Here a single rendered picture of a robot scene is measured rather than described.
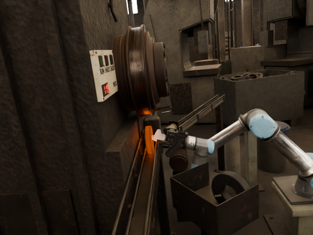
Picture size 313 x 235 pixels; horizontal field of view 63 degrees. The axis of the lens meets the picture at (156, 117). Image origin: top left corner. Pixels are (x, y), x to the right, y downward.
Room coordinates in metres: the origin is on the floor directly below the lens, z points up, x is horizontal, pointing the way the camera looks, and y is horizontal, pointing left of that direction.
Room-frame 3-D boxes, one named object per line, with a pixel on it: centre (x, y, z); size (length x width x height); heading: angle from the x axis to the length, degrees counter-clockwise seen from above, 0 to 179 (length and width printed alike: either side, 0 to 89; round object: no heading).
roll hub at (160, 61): (1.35, -0.06, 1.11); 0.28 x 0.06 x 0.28; 175
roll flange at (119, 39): (1.37, 0.12, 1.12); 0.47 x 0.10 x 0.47; 175
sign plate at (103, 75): (1.03, 0.18, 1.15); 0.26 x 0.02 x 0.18; 175
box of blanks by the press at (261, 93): (3.68, -1.46, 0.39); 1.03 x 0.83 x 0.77; 100
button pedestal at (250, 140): (1.97, -0.75, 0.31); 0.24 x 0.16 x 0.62; 175
